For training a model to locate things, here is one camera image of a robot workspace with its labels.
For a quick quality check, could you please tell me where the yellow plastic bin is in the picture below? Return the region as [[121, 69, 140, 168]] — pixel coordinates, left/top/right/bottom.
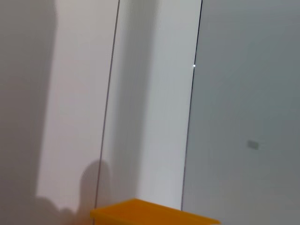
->
[[90, 198, 221, 225]]

